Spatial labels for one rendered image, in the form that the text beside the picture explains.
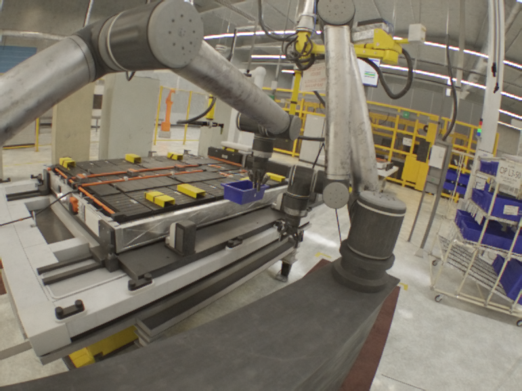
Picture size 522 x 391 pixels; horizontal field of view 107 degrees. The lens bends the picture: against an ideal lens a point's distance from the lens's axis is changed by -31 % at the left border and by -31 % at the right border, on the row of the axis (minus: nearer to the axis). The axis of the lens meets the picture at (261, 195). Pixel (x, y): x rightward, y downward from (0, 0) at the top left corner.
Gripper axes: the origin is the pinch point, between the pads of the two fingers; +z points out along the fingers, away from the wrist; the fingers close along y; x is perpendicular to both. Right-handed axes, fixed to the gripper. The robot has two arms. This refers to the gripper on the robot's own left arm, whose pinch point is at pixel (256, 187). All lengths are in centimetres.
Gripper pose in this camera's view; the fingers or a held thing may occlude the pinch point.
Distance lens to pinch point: 143.5
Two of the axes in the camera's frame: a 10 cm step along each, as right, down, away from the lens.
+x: -5.5, 1.4, -8.3
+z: -1.6, 9.5, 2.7
